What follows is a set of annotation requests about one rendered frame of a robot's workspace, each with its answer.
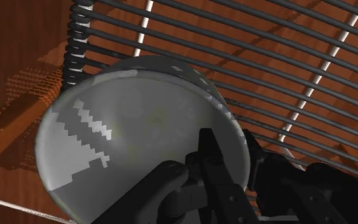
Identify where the grey bowl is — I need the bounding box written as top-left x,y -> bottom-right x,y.
34,55 -> 251,224

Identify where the black wire dish rack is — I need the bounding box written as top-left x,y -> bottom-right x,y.
0,0 -> 358,224

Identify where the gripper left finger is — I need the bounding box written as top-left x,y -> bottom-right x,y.
92,127 -> 261,224

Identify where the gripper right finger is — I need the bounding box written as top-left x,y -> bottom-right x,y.
243,128 -> 358,224

